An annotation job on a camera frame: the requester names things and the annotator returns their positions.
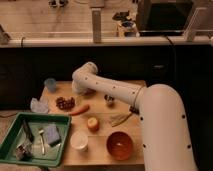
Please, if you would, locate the dark red grape bunch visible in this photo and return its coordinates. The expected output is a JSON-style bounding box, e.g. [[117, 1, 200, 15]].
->
[[56, 97, 75, 110]]

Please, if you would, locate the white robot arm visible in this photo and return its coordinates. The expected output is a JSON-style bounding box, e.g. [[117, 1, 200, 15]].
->
[[72, 62, 198, 171]]

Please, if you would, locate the purple bowl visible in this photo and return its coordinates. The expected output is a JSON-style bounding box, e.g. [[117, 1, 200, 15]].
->
[[84, 88, 96, 95]]

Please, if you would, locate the red bowl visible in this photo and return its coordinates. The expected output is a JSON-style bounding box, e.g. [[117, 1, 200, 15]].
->
[[106, 131, 133, 161]]

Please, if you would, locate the orange carrot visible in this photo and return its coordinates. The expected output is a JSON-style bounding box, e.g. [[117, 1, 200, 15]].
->
[[69, 104, 90, 116]]

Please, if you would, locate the orange yellow fruit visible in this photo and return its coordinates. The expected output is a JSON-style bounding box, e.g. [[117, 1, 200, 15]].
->
[[87, 117, 100, 132]]

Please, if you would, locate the small metal cup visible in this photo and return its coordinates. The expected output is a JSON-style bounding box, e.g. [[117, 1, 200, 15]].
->
[[104, 95, 115, 107]]

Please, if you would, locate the blue plastic cup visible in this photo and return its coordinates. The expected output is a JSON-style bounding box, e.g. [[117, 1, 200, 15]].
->
[[44, 78, 56, 93]]

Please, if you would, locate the white plastic cup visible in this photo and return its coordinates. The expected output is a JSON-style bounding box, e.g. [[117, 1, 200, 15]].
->
[[70, 131, 88, 152]]

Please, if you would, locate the clear crumpled plastic bag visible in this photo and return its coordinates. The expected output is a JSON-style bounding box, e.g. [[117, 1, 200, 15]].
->
[[30, 98, 49, 113]]

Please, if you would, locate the blue sponge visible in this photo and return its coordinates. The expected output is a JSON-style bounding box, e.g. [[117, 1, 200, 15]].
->
[[44, 124, 61, 146]]

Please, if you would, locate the white plastic spoon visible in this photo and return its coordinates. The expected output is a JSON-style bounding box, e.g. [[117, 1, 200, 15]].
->
[[39, 129, 45, 155]]

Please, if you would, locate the black spatula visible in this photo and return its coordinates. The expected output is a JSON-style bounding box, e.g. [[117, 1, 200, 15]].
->
[[23, 120, 34, 142]]

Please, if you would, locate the green plastic tray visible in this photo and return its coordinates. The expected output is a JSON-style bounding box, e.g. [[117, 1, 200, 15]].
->
[[0, 113, 71, 169]]

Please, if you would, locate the crumpled metal foil object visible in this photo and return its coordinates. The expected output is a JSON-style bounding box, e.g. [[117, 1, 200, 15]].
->
[[15, 142, 32, 160]]

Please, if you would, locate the black monitor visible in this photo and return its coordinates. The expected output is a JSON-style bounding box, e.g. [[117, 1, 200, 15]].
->
[[136, 0, 193, 35]]

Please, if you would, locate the white post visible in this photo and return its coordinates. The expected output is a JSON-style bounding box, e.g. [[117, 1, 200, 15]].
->
[[92, 8, 101, 43]]

